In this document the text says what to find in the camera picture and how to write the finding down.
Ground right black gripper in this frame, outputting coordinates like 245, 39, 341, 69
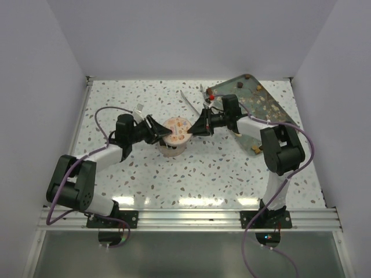
188, 108, 229, 137

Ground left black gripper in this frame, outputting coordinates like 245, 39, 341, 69
128, 114, 172, 144

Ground round silver tin lid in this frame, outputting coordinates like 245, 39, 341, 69
163, 117, 192, 147

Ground round silver tin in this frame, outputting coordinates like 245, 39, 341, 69
158, 142, 186, 157

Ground metal tongs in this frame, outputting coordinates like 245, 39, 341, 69
180, 83, 212, 116

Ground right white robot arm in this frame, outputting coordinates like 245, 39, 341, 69
188, 94, 305, 228

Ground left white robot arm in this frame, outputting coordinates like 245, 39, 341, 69
46, 114, 172, 228

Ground chocolates at tray corner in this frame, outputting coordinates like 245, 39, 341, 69
252, 145, 262, 154

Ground green floral metal tray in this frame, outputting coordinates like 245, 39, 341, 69
202, 74, 301, 160

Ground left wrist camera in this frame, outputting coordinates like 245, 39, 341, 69
132, 104, 144, 122

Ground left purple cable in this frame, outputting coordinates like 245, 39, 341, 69
46, 106, 136, 226

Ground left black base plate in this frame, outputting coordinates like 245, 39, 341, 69
86, 210, 139, 229

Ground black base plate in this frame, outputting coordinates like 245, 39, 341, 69
239, 210, 293, 229
86, 210, 139, 229

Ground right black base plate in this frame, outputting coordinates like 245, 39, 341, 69
239, 210, 293, 229

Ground aluminium rail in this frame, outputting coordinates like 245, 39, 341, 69
37, 208, 342, 232

